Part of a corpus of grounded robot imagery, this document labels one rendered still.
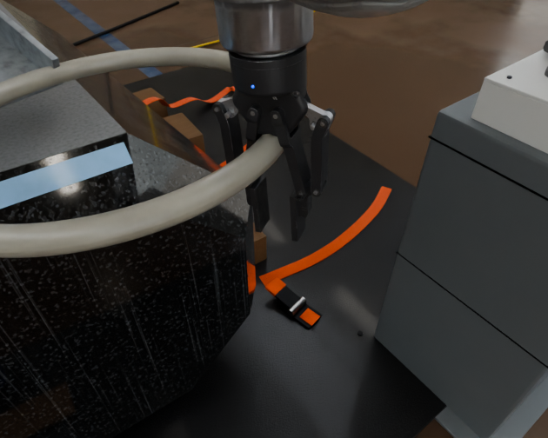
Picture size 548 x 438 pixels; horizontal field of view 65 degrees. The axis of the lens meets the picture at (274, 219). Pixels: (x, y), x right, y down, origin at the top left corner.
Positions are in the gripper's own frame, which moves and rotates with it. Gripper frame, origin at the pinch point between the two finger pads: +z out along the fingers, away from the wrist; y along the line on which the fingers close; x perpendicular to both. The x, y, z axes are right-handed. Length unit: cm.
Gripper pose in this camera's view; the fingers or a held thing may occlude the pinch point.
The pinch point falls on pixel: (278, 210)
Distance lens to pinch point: 54.5
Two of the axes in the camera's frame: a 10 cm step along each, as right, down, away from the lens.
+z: 0.6, 7.7, 6.4
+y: -9.1, -2.1, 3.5
